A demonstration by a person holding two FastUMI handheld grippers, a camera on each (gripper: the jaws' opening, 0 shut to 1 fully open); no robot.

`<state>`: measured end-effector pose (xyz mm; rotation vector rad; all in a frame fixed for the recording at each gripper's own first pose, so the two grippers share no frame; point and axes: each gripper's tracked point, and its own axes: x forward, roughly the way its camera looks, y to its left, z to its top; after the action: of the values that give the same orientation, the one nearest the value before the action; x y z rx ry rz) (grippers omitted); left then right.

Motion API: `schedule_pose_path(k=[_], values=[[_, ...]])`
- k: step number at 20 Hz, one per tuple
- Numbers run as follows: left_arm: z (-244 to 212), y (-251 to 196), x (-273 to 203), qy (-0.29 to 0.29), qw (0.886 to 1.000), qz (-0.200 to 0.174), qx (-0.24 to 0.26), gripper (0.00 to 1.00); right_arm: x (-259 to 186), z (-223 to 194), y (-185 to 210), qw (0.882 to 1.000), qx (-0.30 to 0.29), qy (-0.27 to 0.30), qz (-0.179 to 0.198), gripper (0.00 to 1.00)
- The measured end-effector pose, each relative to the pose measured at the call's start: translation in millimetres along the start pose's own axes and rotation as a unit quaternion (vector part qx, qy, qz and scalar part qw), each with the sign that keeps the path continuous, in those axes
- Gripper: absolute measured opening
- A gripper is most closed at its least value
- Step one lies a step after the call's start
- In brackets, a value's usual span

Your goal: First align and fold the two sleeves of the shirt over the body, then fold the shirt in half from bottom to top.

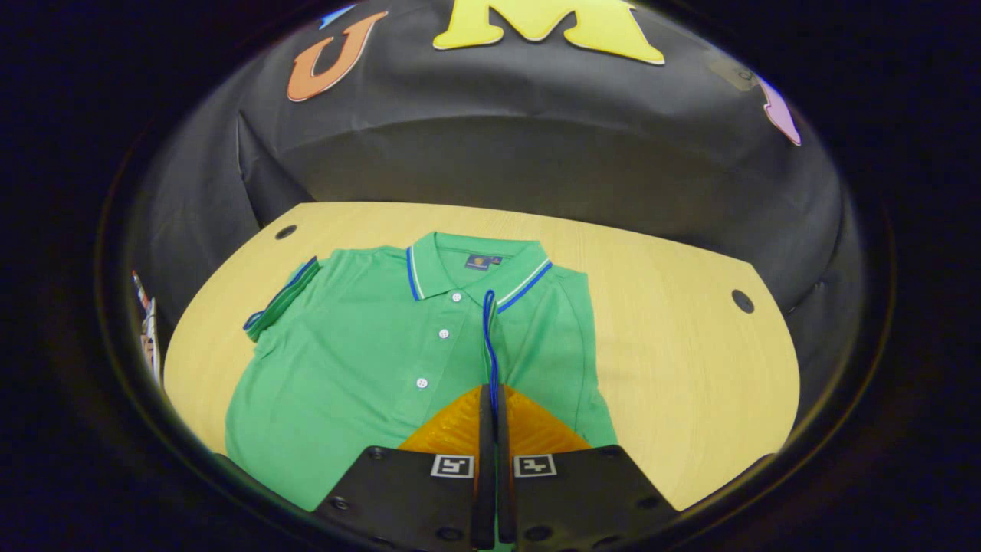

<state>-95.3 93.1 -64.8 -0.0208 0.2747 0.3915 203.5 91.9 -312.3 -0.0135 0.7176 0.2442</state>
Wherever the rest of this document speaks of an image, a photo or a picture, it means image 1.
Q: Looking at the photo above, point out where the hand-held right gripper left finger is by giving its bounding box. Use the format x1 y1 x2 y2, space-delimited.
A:
313 383 497 552

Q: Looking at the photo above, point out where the green T-shirt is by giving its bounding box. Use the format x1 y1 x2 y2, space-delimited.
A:
225 232 618 513

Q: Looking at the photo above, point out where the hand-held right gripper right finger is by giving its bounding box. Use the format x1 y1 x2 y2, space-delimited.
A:
497 385 680 552

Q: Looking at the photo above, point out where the black backdrop cloth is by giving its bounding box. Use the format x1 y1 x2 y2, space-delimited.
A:
126 0 867 430

